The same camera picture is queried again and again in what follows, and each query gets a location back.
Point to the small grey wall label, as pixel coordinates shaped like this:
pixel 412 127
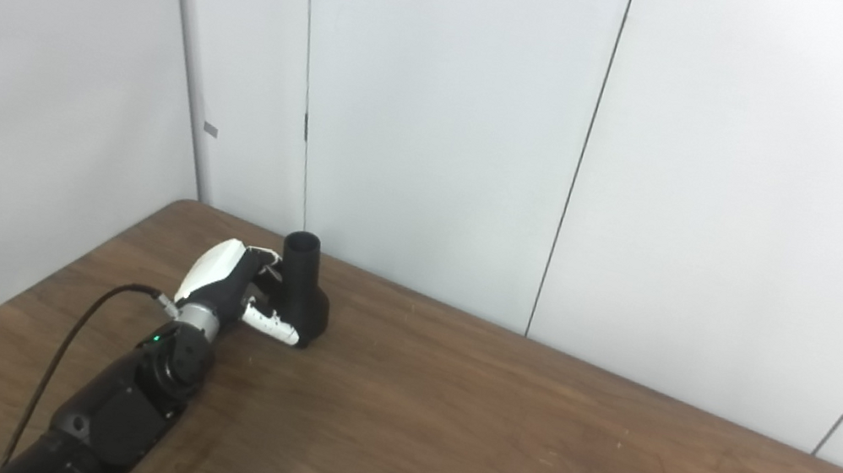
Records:
pixel 210 129

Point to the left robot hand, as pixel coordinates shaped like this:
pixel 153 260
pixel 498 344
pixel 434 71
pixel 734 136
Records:
pixel 219 271

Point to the black flared nozzle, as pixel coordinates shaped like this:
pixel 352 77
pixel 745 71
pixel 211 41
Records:
pixel 306 286

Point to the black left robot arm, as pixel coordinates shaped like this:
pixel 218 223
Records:
pixel 119 408

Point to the black wall panel hinge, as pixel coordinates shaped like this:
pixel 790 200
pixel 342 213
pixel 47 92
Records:
pixel 306 127

